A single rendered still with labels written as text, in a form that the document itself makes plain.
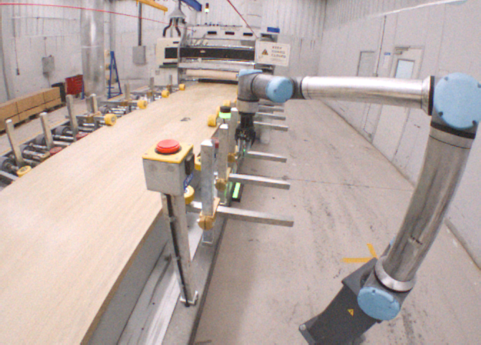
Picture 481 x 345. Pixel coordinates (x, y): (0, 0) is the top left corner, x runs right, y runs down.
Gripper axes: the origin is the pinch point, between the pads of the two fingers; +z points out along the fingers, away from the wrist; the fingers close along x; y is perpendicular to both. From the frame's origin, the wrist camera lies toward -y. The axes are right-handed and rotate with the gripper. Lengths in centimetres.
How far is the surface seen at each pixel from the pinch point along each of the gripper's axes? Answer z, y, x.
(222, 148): -4.9, 8.3, -8.0
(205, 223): 11.0, 36.1, -7.7
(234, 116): -11.8, -16.6, -7.7
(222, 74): -10, -248, -63
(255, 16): -177, -662, -55
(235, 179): 11.8, 4.1, -2.5
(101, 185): 6, 34, -52
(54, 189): 5, 43, -72
